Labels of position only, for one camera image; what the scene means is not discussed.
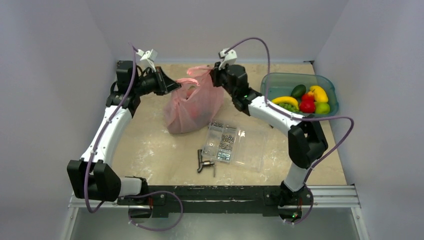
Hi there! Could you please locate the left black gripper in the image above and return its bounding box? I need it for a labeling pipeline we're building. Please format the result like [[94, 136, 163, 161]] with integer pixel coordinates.
[[133, 66, 181, 97]]

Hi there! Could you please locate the pink plastic bag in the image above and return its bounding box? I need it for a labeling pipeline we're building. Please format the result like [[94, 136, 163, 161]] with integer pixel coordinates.
[[163, 65, 224, 134]]

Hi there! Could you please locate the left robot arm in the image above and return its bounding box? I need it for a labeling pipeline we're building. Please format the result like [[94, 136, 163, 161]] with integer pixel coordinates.
[[66, 60, 181, 205]]

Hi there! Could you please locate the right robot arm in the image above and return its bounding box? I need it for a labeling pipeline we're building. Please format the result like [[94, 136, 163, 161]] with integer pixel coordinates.
[[210, 62, 328, 204]]

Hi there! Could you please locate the yellow banana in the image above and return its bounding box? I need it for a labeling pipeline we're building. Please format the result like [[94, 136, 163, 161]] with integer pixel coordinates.
[[271, 96, 299, 109]]

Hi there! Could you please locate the clear plastic screw box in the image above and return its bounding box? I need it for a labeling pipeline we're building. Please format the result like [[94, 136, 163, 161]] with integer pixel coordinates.
[[201, 119, 268, 173]]

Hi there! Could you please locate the green grapes bunch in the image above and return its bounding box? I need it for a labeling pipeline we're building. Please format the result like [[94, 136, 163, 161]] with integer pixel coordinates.
[[279, 103, 300, 113]]

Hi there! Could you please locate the dark green avocado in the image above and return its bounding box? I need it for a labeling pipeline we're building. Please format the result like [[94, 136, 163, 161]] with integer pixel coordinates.
[[290, 84, 307, 99]]

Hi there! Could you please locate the teal plastic tub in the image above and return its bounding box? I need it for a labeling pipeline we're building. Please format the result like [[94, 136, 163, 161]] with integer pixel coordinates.
[[260, 72, 339, 117]]

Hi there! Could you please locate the red apple in tub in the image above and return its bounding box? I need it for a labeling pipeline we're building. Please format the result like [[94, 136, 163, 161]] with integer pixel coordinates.
[[299, 91, 315, 114]]

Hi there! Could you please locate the black metal tool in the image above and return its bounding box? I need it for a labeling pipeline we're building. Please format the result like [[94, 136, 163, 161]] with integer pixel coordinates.
[[196, 149, 216, 178]]

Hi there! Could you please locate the green lime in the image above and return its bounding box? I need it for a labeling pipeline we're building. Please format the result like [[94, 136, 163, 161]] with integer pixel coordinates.
[[314, 102, 331, 115]]

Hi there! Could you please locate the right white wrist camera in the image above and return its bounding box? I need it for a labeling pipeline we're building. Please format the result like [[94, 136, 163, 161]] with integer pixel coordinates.
[[218, 48, 237, 70]]

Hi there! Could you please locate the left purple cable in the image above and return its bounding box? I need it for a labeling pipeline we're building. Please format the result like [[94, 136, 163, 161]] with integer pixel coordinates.
[[83, 42, 184, 233]]

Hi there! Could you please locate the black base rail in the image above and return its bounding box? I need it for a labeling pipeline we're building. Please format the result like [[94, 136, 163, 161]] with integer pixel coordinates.
[[117, 185, 314, 220]]

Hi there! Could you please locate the aluminium frame rail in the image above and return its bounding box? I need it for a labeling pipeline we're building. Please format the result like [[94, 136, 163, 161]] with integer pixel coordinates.
[[66, 60, 361, 240]]

